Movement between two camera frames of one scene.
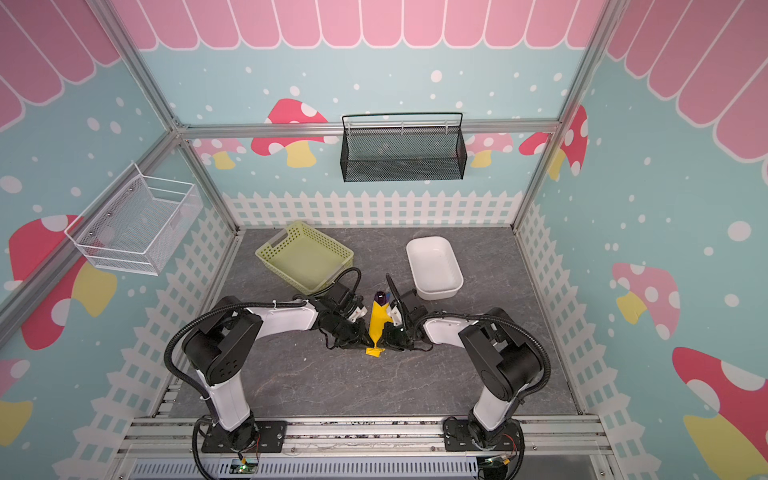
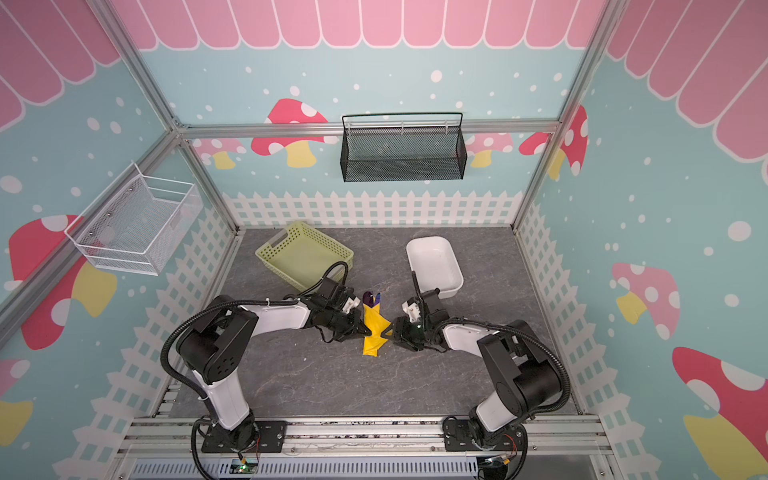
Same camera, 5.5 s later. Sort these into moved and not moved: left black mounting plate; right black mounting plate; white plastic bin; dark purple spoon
Moved: dark purple spoon
Not moved: white plastic bin; left black mounting plate; right black mounting plate
